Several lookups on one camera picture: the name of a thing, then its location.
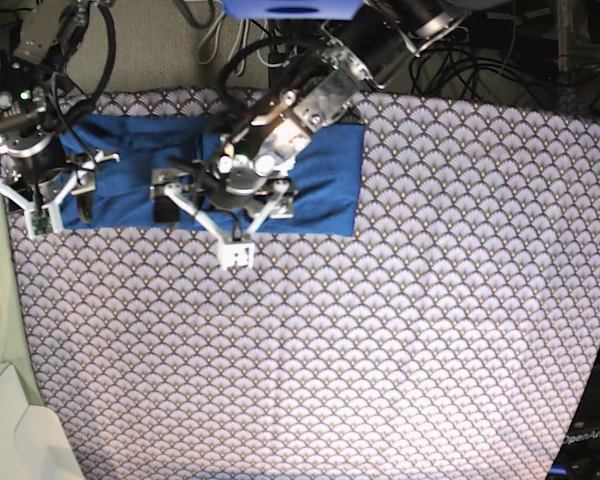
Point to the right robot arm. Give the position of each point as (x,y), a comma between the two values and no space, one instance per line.
(33,79)

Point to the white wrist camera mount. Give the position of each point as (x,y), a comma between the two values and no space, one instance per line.
(235,240)
(41,202)

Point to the fan-patterned tablecloth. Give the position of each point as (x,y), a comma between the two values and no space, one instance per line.
(451,336)

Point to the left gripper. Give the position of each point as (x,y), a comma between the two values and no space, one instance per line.
(233,183)

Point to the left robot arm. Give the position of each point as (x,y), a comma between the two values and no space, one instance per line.
(259,144)

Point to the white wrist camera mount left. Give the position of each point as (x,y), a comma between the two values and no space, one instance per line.
(235,240)

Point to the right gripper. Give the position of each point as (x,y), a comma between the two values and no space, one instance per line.
(41,165)

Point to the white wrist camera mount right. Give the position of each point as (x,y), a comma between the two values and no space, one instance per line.
(41,202)

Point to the blue T-shirt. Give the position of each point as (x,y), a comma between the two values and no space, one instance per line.
(327,174)

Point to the blue box top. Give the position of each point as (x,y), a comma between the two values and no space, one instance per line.
(292,9)

